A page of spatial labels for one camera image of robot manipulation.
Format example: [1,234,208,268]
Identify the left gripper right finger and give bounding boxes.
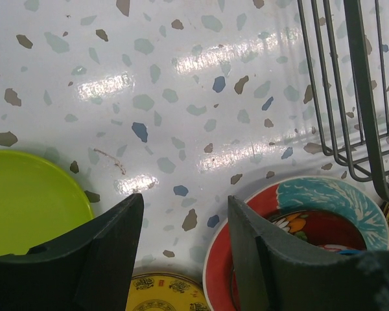
[228,196,389,310]

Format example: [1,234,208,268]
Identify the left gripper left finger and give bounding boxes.
[0,193,144,310]

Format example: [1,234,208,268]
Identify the red bowl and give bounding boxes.
[229,209,366,310]

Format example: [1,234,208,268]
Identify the wire dish rack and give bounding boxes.
[298,1,389,203]

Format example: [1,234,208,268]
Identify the light blue bowl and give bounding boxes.
[337,249,360,256]

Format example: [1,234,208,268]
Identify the left yellow patterned plate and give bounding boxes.
[126,272,210,311]

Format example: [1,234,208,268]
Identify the red and blue plate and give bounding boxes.
[203,176,389,310]

